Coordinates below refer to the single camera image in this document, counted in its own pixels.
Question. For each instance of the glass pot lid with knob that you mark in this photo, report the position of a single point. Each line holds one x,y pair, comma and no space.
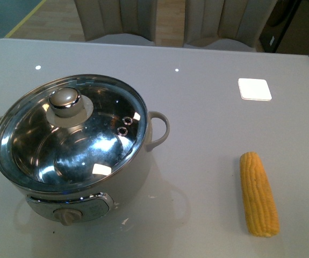
41,153

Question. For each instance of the yellow corn cob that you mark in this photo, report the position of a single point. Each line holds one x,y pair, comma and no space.
260,209

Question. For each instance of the white electric cooking pot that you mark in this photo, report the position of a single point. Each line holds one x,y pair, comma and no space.
106,195

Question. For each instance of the left beige upholstered chair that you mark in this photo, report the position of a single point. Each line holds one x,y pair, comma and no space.
118,22

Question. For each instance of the beige upholstered chair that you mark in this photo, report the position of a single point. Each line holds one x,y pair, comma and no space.
118,22
226,25

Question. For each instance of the right beige upholstered chair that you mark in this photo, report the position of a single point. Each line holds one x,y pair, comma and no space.
226,25

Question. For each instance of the black washing machine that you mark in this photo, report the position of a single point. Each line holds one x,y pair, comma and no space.
277,24

